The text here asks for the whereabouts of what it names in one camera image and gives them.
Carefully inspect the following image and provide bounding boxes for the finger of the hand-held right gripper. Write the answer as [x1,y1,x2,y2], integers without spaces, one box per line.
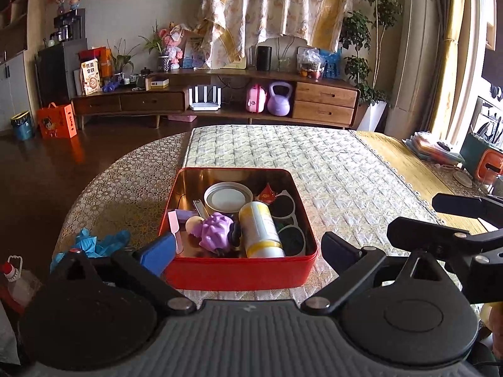
[387,216,503,262]
[432,193,503,228]

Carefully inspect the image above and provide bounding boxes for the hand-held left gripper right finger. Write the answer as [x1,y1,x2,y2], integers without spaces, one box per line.
[301,231,446,317]

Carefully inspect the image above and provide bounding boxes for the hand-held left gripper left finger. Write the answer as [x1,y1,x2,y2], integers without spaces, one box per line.
[59,232,197,317]

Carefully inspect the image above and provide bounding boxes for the cream shell-shaped object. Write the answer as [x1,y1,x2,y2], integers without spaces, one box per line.
[185,216,205,238]

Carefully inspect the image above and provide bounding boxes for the purple plastic toy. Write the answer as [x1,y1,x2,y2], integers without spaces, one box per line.
[175,209,245,255]

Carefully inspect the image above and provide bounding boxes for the white sunglasses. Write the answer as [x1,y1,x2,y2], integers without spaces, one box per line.
[271,189,307,257]

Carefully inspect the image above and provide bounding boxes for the red tin box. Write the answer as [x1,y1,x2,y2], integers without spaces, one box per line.
[158,167,319,292]

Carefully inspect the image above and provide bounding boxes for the yellow white bottle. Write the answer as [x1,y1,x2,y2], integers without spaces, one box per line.
[238,201,286,259]

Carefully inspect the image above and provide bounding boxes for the round gold tin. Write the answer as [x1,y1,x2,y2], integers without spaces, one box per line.
[203,181,254,213]

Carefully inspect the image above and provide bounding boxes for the red candy wrapper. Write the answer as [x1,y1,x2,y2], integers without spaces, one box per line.
[256,183,280,204]

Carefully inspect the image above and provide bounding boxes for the blue rubber gloves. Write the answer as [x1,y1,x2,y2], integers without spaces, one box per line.
[50,228,132,273]

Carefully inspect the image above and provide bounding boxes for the green orange desk organizer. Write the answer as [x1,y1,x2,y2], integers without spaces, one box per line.
[459,131,503,183]

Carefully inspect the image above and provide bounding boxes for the yellow table runner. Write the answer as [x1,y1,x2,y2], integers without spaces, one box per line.
[354,130,488,234]

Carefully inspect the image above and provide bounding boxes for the quilted cream table mat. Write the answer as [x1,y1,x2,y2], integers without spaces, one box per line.
[179,125,445,303]

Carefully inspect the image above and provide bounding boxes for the white planter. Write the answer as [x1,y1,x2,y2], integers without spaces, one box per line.
[356,100,388,132]

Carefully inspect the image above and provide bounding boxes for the yellow curtain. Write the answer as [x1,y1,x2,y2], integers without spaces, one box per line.
[426,0,478,146]

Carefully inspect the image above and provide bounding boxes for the plastic bottle red cap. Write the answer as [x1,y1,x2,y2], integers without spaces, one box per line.
[0,255,42,311]

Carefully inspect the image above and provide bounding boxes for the wooden TV cabinet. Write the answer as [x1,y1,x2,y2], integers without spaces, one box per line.
[71,68,361,130]

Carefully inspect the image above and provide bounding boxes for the white router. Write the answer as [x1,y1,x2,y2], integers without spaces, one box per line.
[189,85,222,111]

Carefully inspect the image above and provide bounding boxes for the purple kettlebell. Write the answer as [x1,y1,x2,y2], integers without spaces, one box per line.
[267,82,294,117]

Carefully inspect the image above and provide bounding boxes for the covered standing air conditioner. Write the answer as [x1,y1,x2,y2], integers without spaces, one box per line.
[383,0,441,140]

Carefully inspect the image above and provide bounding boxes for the orange gift box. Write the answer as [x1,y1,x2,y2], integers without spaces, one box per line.
[36,102,78,139]

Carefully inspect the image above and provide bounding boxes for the pink toy case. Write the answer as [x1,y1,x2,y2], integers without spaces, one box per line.
[246,84,268,114]

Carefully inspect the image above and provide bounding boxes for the blue round bin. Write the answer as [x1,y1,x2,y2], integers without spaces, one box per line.
[10,111,35,141]

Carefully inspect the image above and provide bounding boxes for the printed snack bag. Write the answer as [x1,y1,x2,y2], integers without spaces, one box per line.
[80,58,101,96]

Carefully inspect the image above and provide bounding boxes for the potted orchid plant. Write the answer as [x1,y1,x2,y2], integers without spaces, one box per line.
[139,31,170,73]

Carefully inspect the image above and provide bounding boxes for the clear plastic bag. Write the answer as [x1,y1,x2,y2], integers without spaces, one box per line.
[296,47,327,79]

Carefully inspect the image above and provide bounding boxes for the small potted plant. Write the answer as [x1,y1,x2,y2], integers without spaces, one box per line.
[107,39,136,85]

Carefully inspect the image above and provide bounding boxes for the orange red bag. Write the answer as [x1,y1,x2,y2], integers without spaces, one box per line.
[77,46,113,81]

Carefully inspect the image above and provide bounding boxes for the black speaker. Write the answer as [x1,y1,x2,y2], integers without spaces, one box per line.
[257,46,273,72]

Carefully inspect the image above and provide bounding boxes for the tall green houseplant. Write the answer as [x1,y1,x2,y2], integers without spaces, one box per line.
[340,0,403,107]

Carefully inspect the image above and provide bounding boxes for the pink plush doll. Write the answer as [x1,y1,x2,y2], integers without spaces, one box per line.
[158,21,185,71]

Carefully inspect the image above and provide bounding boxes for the black cabinet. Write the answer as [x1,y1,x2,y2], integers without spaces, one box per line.
[35,38,88,108]

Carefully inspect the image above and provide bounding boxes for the black coffee machine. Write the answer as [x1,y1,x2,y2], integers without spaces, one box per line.
[53,8,86,43]

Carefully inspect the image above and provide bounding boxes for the floral cover cloth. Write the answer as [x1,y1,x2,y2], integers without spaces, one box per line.
[200,0,356,69]

